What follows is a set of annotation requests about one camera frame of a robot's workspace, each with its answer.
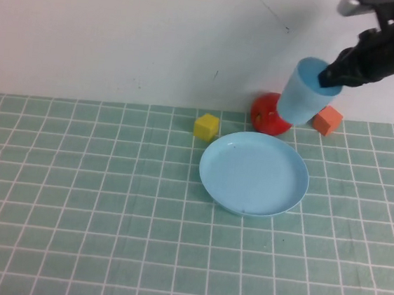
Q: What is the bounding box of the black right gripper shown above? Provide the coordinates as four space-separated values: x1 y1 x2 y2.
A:
317 13 394 97

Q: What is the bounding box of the orange foam cube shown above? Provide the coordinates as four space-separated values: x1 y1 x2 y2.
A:
311 104 345 139

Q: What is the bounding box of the light blue plastic plate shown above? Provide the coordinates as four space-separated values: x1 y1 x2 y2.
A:
193 126 315 224

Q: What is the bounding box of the light blue plastic cup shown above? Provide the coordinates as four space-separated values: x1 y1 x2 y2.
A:
276 54 346 130

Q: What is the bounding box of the yellow foam cube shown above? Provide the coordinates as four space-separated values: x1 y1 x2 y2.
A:
192 111 222 143

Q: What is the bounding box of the green checkered tablecloth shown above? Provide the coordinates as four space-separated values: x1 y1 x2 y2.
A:
0 83 394 295

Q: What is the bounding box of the red toy apple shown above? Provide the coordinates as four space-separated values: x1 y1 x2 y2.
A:
248 90 296 137

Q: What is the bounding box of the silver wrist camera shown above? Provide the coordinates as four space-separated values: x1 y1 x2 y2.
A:
334 0 394 32

